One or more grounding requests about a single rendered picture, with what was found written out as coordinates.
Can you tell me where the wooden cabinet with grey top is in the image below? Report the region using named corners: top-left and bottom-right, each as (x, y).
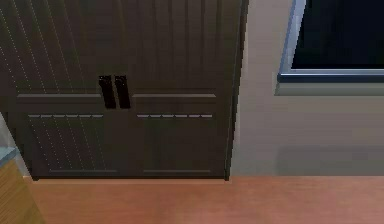
top-left (0, 146), bottom-right (47, 224)

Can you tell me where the dark brown double door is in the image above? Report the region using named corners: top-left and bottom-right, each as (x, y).
top-left (0, 0), bottom-right (250, 182)

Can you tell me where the blue framed window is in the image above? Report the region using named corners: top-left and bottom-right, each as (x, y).
top-left (274, 0), bottom-right (384, 97)

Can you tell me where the black door handle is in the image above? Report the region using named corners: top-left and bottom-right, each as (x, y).
top-left (114, 74), bottom-right (132, 110)
top-left (98, 75), bottom-right (117, 110)

